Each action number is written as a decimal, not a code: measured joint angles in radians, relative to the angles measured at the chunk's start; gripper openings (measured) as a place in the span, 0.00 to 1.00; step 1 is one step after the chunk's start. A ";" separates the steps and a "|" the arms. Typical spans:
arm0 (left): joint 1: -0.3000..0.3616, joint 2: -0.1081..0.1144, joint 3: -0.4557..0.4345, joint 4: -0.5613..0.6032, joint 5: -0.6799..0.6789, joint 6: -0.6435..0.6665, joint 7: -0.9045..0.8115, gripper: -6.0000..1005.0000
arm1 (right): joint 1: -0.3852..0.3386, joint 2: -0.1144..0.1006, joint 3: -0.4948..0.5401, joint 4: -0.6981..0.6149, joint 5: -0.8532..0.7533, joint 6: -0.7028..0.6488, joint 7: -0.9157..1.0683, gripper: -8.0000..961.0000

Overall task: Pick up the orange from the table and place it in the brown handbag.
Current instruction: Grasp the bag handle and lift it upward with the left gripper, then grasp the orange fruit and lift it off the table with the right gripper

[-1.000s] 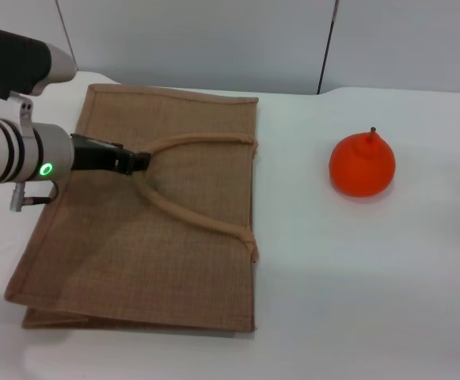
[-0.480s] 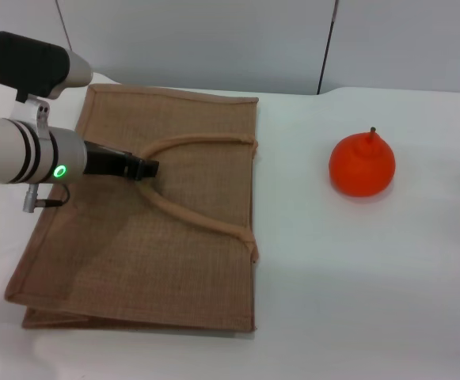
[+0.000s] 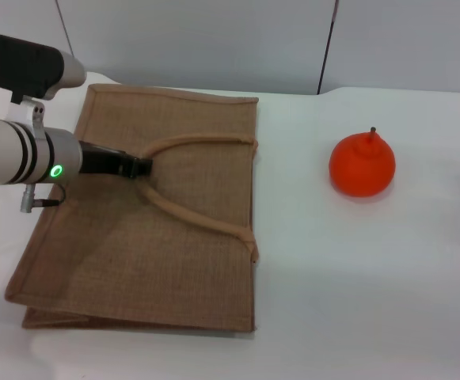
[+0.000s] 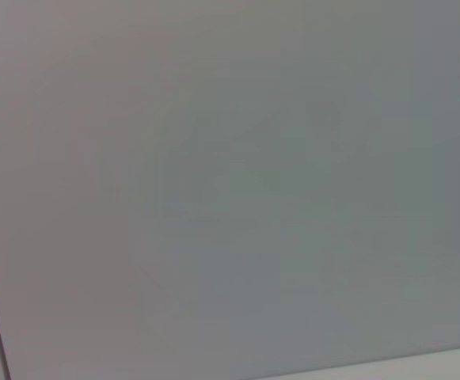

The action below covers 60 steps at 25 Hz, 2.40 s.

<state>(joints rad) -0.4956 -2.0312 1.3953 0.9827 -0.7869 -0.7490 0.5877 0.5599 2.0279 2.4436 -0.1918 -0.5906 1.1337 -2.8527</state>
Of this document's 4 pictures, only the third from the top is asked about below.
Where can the brown jute handbag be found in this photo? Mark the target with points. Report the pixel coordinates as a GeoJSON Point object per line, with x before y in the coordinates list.
{"type": "Point", "coordinates": [154, 245]}

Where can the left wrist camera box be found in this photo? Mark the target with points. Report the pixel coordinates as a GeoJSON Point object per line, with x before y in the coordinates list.
{"type": "Point", "coordinates": [20, 63]}

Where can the orange fruit with stem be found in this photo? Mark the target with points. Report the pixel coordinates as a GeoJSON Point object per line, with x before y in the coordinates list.
{"type": "Point", "coordinates": [362, 170]}

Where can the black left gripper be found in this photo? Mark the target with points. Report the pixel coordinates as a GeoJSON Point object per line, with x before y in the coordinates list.
{"type": "Point", "coordinates": [103, 160]}

